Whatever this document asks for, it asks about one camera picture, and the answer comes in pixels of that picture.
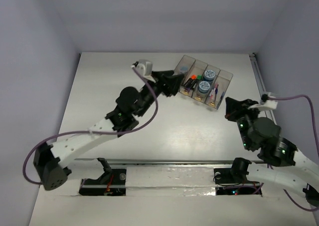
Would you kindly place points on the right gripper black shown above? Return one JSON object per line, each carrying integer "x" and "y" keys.
{"x": 234, "y": 107}

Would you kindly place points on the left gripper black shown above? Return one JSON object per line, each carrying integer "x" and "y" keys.
{"x": 160, "y": 82}

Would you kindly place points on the clear jar blue clips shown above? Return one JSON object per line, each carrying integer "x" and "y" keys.
{"x": 184, "y": 69}

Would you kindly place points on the purple cap highlighter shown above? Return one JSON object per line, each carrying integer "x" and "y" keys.
{"x": 187, "y": 89}

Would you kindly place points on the clear blue pen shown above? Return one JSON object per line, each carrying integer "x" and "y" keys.
{"x": 215, "y": 92}

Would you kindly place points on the orange cap highlighter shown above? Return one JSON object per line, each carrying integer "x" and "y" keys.
{"x": 189, "y": 81}

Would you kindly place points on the blue white tub front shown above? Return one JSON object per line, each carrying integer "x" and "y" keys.
{"x": 203, "y": 87}

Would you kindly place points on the red pen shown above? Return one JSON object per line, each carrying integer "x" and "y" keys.
{"x": 211, "y": 94}

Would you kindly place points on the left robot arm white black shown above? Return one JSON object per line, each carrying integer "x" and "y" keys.
{"x": 51, "y": 160}

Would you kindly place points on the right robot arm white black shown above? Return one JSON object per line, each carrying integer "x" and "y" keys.
{"x": 288, "y": 168}

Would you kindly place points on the clear four-compartment organizer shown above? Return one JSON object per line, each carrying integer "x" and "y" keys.
{"x": 197, "y": 67}

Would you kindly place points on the white foam board front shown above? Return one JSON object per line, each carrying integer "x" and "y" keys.
{"x": 64, "y": 207}

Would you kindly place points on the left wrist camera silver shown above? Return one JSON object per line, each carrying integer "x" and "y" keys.
{"x": 143, "y": 67}

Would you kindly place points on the aluminium rail right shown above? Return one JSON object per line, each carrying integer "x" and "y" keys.
{"x": 274, "y": 150}

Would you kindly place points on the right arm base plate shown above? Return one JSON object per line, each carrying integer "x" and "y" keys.
{"x": 225, "y": 177}

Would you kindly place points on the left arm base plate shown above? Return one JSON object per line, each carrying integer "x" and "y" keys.
{"x": 111, "y": 183}

